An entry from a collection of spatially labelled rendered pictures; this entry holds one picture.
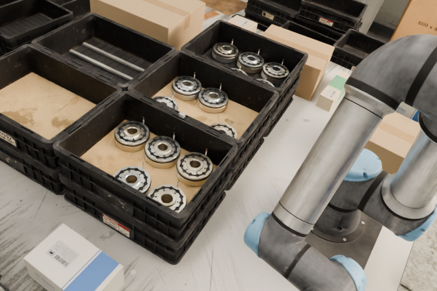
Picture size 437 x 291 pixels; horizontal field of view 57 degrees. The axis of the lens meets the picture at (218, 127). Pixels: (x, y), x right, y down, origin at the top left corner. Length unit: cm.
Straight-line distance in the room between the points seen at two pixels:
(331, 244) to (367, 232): 12
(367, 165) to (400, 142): 43
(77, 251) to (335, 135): 67
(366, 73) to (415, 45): 8
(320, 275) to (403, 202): 31
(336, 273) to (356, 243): 44
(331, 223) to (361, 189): 15
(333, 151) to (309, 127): 90
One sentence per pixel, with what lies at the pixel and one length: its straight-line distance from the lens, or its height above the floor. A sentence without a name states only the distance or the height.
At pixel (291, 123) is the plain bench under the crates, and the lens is 158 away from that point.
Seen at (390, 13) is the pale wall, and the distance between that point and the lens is 410.
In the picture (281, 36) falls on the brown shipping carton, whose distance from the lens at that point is 180.
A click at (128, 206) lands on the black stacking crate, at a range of 104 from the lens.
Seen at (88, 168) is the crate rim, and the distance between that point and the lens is 103.
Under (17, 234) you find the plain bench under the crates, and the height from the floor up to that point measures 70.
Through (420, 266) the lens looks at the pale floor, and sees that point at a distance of 232.
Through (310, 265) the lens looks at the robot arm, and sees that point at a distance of 74.
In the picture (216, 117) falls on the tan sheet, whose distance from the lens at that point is 133.
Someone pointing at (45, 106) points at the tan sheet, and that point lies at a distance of 137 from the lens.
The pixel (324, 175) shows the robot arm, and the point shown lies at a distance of 71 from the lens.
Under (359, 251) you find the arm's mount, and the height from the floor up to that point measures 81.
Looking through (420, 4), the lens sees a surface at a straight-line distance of 381.
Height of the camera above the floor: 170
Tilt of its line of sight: 42 degrees down
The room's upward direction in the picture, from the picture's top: 10 degrees clockwise
